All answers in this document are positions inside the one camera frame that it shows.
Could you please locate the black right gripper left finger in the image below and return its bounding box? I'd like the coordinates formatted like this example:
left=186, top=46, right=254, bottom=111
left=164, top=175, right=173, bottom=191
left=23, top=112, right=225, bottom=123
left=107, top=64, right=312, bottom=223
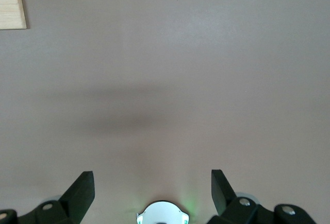
left=0, top=171, right=95, bottom=224

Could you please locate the brown table cover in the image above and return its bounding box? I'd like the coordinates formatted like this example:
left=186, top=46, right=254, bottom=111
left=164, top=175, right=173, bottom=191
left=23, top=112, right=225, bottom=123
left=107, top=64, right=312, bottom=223
left=0, top=0, right=330, bottom=224

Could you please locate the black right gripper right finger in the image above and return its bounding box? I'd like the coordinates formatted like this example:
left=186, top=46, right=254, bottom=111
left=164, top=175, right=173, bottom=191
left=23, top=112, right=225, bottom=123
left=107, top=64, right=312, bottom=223
left=207, top=169, right=317, bottom=224

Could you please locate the wooden cutting board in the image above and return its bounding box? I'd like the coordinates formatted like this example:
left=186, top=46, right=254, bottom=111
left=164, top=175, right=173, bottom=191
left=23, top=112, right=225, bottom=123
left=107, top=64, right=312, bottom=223
left=0, top=0, right=28, bottom=30

